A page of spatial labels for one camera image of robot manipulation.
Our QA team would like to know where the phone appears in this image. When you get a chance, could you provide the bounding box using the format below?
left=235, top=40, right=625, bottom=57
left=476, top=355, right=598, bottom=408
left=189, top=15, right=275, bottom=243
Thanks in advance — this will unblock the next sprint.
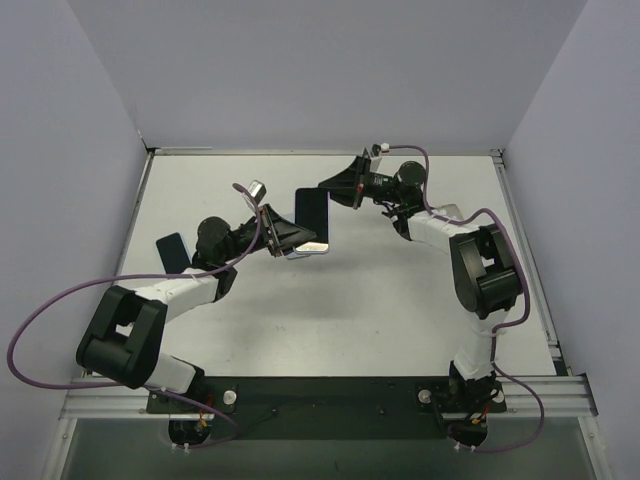
left=285, top=241, right=330, bottom=260
left=294, top=188, right=330, bottom=243
left=155, top=232, right=191, bottom=275

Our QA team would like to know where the cream phone case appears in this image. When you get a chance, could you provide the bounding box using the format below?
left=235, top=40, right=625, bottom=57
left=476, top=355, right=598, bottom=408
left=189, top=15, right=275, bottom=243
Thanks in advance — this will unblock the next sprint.
left=432, top=204, right=463, bottom=221

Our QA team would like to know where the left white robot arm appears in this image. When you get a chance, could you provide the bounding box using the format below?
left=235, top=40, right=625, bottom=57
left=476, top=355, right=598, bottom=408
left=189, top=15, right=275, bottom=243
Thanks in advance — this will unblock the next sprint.
left=76, top=203, right=329, bottom=412

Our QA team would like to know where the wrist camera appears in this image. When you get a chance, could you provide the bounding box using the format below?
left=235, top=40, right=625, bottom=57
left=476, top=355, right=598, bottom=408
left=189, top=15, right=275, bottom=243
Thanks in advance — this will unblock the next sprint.
left=362, top=142, right=390, bottom=172
left=247, top=180, right=267, bottom=204

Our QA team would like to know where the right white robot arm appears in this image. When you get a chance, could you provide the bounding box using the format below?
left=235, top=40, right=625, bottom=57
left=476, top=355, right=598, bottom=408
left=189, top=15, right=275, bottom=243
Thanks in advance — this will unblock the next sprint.
left=318, top=153, right=524, bottom=384

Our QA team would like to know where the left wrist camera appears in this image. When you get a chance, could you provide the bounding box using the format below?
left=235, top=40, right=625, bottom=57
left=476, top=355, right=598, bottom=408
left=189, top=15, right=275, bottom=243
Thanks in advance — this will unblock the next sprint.
left=247, top=180, right=267, bottom=204

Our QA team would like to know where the aluminium front frame rail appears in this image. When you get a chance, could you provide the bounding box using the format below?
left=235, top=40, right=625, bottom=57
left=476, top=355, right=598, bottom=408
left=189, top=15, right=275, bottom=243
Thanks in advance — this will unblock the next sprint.
left=59, top=376, right=598, bottom=420

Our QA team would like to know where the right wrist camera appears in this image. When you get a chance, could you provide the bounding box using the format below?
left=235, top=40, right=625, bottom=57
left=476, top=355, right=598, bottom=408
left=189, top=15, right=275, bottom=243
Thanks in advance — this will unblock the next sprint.
left=362, top=142, right=390, bottom=172

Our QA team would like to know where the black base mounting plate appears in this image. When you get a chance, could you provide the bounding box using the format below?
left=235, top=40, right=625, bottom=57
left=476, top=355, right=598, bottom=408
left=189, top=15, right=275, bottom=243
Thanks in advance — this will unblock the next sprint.
left=146, top=376, right=507, bottom=440

